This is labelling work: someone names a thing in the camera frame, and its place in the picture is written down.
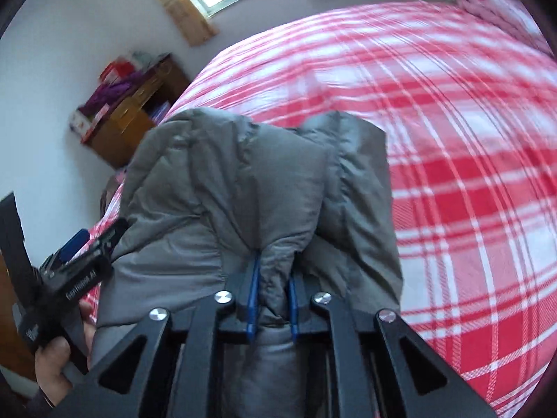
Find red box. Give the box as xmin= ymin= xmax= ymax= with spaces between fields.
xmin=100 ymin=62 xmax=132 ymax=84

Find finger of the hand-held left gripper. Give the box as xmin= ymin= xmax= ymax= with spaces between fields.
xmin=56 ymin=217 xmax=130 ymax=264
xmin=0 ymin=192 xmax=40 ymax=303

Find tan curtain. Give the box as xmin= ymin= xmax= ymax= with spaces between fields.
xmin=135 ymin=0 xmax=218 ymax=47

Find wooden desk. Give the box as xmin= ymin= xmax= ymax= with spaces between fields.
xmin=83 ymin=54 xmax=192 ymax=168

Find brown wooden door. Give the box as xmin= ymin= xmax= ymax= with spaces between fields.
xmin=0 ymin=250 xmax=38 ymax=381

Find red plaid bed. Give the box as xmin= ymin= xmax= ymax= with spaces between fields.
xmin=83 ymin=0 xmax=557 ymax=416

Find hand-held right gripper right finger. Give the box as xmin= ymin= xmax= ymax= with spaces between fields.
xmin=288 ymin=275 xmax=499 ymax=418

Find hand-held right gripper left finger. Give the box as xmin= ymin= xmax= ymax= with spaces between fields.
xmin=48 ymin=256 xmax=262 ymax=418

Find white printed box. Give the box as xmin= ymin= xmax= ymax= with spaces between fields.
xmin=70 ymin=109 xmax=99 ymax=142

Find purple cloth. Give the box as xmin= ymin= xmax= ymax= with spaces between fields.
xmin=83 ymin=74 xmax=144 ymax=114

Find pink checked pillow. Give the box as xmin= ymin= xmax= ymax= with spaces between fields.
xmin=455 ymin=0 xmax=550 ymax=55

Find pink cloth bundle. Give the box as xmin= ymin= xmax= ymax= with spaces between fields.
xmin=99 ymin=172 xmax=128 ymax=220

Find blue packets in desk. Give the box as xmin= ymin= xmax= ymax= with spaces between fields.
xmin=150 ymin=101 xmax=173 ymax=123

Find grey puffer jacket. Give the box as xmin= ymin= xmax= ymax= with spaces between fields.
xmin=87 ymin=108 xmax=403 ymax=418

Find person's left hand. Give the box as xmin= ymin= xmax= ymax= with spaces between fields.
xmin=34 ymin=300 xmax=97 ymax=407

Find person's left forearm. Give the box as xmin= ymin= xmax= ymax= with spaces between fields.
xmin=0 ymin=379 xmax=57 ymax=418

